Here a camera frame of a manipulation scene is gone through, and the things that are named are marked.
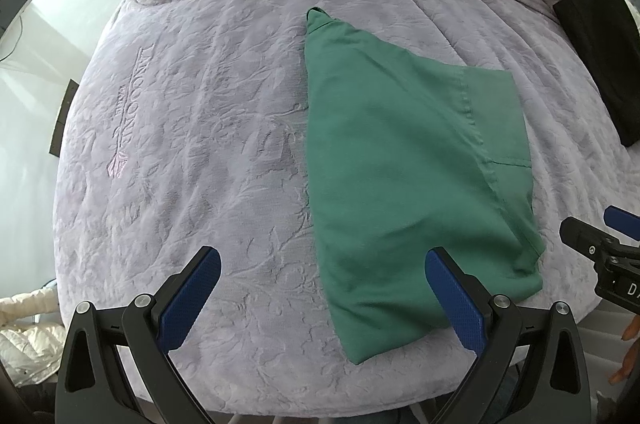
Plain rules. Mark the purple embossed blanket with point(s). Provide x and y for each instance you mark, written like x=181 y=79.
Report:
x=200 y=154

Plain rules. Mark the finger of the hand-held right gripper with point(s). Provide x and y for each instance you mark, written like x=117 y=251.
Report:
x=580 y=234
x=622 y=219

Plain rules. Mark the black cloth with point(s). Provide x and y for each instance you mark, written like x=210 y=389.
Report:
x=600 y=44

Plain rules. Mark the green work jacket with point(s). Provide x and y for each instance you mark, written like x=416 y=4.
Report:
x=400 y=184

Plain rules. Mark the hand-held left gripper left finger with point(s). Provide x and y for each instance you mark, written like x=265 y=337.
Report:
x=192 y=299

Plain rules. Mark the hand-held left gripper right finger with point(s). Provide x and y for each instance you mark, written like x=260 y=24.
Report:
x=455 y=304

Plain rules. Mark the white puffer jacket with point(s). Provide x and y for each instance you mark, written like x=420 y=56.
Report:
x=25 y=344

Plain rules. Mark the person's right hand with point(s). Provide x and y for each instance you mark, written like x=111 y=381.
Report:
x=627 y=371

